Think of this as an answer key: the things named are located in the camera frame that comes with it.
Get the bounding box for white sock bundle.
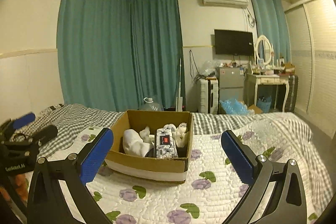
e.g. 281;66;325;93
122;129;153;157

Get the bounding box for cream fluffy soft item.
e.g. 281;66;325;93
174;123;189;148

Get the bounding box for patterned tissue pack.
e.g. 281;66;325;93
155;128;178;159

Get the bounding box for grey checked bedsheet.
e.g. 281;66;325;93
10;103;314;159

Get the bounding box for white floral quilt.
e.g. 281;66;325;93
24;118;334;224

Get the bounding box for blue basket under table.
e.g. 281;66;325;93
256;96;272;113

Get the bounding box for box of blue bottles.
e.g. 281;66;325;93
218;98;263;115

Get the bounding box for clear water jug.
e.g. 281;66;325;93
139;97;164;111

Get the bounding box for teal curtain large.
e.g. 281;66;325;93
57;0;182;111

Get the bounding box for brown cardboard box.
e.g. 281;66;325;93
105;110;193;183

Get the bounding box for white suitcase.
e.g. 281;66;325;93
197;77;219;114

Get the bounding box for white dressing table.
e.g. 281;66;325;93
244;73;299;112

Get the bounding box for grey mini fridge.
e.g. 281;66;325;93
217;67;245;102

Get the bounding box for white standing mop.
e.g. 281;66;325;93
175;58;183;112

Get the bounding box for clear plastic bag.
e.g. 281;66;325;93
199;60;220;77

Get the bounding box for white oval vanity mirror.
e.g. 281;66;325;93
254;35;274;68

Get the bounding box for teal curtain right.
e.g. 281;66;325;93
251;0;291;62

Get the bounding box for white louvred wardrobe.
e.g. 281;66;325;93
285;0;335;138

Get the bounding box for black wall television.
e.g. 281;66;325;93
214;30;254;56

